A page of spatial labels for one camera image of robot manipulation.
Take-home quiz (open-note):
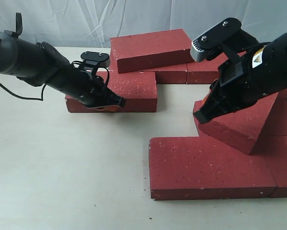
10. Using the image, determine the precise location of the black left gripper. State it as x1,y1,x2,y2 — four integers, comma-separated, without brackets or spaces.
59,65,125,113

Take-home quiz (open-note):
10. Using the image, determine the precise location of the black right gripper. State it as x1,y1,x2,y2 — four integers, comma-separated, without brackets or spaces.
193,57,261,124

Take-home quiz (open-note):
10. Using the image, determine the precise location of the long red brick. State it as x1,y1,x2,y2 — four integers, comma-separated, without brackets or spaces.
65,71,158,113

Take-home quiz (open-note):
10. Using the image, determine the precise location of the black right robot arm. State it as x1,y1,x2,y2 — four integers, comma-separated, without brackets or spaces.
192,28,287,124

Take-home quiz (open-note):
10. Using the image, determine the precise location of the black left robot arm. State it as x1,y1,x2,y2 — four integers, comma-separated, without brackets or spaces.
0,31,126,111

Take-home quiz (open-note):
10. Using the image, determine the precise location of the red brick back row middle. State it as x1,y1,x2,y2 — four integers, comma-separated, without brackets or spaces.
186,51,247,85

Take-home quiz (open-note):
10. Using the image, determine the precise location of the red brick row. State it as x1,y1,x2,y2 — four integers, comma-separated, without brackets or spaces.
109,64,188,84
186,51,247,85

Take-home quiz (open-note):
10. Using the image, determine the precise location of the red brick under tilted one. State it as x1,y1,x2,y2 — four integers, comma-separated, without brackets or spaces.
192,97,287,138

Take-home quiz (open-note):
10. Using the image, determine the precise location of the red brick back row left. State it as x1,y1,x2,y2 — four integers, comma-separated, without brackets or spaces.
109,64,188,84

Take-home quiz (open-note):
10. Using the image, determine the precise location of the large red brick front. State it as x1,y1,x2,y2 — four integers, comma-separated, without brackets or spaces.
149,137,277,200

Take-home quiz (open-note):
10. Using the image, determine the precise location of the pale blue backdrop cloth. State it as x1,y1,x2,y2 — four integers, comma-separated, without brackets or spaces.
0,0,287,48

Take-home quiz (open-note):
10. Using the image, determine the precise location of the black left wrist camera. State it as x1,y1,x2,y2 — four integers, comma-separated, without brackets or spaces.
72,51,110,72

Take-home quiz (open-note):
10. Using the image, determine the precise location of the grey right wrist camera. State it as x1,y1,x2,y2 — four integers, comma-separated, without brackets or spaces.
190,17,259,62

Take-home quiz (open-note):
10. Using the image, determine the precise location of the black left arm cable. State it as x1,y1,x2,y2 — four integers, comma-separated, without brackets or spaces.
0,11,53,102

